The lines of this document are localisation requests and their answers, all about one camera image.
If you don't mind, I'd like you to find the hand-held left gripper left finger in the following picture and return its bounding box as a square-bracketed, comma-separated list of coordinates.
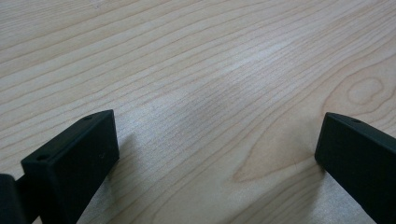
[16, 109, 120, 224]

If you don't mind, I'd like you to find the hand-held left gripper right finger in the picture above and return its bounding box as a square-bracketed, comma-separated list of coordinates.
[314, 112, 396, 224]

